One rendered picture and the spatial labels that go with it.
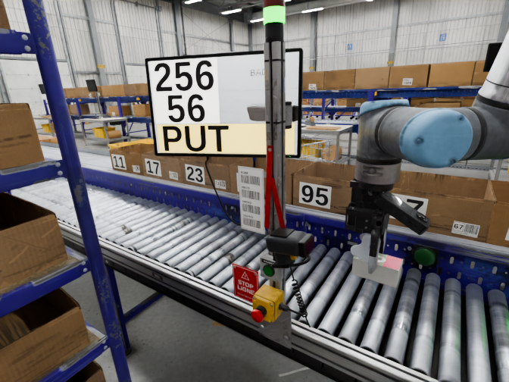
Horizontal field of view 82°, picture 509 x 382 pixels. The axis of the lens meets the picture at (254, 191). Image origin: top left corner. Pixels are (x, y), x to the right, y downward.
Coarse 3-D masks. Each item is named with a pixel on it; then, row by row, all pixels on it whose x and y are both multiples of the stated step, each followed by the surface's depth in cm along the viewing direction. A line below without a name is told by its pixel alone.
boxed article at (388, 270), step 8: (384, 256) 70; (352, 264) 70; (360, 264) 69; (384, 264) 67; (392, 264) 67; (400, 264) 67; (352, 272) 71; (360, 272) 70; (376, 272) 67; (384, 272) 66; (392, 272) 65; (400, 272) 68; (376, 280) 68; (384, 280) 67; (392, 280) 66
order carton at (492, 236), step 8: (496, 184) 124; (504, 184) 123; (496, 192) 125; (504, 192) 123; (496, 200) 103; (504, 200) 124; (496, 208) 103; (504, 208) 102; (496, 216) 104; (504, 216) 102; (496, 224) 104; (504, 224) 103; (488, 232) 107; (496, 232) 105; (504, 232) 104; (488, 240) 107; (496, 240) 106; (504, 240) 104
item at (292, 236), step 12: (288, 228) 80; (276, 240) 76; (288, 240) 75; (300, 240) 74; (312, 240) 76; (276, 252) 78; (288, 252) 75; (300, 252) 73; (276, 264) 81; (288, 264) 79
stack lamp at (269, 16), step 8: (264, 0) 66; (272, 0) 65; (280, 0) 65; (264, 8) 66; (272, 8) 65; (280, 8) 65; (264, 16) 67; (272, 16) 66; (280, 16) 66; (264, 24) 69
